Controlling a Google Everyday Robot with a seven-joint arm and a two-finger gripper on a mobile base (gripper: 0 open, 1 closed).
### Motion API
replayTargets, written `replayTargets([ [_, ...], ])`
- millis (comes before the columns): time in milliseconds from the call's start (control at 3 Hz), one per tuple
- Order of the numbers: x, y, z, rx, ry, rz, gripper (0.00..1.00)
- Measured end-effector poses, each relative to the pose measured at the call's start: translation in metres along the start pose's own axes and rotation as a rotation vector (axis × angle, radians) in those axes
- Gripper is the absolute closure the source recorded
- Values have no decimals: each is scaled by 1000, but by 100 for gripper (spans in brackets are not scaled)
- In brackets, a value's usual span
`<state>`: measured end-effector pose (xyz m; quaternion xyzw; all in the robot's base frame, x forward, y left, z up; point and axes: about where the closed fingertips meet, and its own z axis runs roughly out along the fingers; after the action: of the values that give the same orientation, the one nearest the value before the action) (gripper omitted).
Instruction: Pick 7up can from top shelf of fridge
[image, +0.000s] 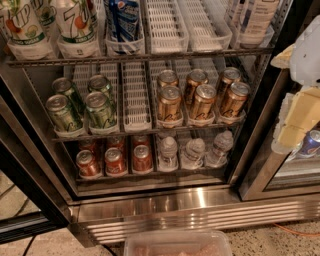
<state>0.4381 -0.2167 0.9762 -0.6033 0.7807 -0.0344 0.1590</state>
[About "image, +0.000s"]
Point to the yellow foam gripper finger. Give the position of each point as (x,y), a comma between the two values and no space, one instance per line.
(299,113)
(282,60)

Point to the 7up zero can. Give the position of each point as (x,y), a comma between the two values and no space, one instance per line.
(74,22)
(21,22)

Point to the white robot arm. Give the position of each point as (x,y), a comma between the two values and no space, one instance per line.
(305,59)

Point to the blue can right compartment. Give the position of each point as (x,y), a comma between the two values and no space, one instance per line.
(310,144)

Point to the gold can back right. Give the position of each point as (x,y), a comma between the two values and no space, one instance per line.
(226,78)

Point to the gold can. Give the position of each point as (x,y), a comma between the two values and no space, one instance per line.
(234,99)
(204,97)
(169,100)
(167,78)
(194,78)
(226,78)

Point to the gold can front right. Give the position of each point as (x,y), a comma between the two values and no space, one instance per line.
(234,99)

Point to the gold can front middle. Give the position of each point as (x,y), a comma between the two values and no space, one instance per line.
(204,97)

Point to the gold can back middle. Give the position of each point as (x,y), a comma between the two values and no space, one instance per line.
(194,78)

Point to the gold can back left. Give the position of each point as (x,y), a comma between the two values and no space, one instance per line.
(167,78)

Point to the gold can front left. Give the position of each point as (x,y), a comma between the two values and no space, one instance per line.
(169,100)

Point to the red can front right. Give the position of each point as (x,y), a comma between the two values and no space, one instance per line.
(142,160)

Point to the red can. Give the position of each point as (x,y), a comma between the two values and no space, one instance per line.
(115,163)
(142,160)
(87,164)

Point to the stainless steel fridge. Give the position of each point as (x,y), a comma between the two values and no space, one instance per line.
(255,186)

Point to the green can back right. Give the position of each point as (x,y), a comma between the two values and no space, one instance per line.
(102,84)

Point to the green can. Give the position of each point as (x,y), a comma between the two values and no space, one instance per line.
(100,110)
(63,114)
(102,84)
(68,88)

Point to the green can front right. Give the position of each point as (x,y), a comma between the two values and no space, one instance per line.
(100,110)

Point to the red can front middle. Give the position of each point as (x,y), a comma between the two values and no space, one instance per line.
(115,163)

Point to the red can front left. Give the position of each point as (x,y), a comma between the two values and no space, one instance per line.
(87,164)

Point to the green can back left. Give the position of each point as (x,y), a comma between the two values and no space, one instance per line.
(68,88)

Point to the green can front left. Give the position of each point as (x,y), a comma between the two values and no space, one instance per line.
(63,114)

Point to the white bottle top right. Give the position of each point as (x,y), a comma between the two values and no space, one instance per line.
(254,20)

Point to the water bottle middle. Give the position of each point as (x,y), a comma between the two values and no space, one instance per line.
(193,153)

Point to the white slotted tray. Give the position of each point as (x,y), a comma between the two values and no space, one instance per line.
(168,32)

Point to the clear plastic container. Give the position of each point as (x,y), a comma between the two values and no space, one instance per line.
(178,243)

